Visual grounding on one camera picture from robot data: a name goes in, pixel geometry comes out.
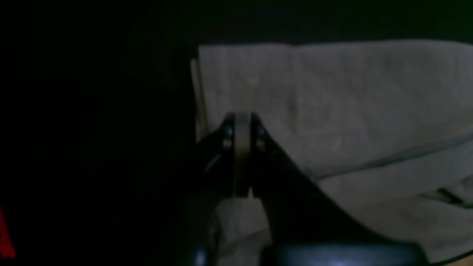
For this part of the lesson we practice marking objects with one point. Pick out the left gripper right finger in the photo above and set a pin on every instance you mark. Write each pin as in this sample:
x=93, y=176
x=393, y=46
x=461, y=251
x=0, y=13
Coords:
x=307, y=228

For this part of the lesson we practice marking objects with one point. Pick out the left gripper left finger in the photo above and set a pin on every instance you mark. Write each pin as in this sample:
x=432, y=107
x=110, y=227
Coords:
x=211, y=171

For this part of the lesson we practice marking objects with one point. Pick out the black table cloth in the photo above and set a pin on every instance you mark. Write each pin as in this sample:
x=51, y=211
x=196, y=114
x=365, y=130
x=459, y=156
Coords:
x=97, y=106

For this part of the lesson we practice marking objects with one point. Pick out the red black clamp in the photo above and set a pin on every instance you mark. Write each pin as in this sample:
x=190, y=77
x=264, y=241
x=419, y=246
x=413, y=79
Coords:
x=7, y=250

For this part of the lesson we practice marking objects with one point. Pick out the grey T-shirt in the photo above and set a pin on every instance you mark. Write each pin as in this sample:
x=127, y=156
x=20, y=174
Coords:
x=383, y=127

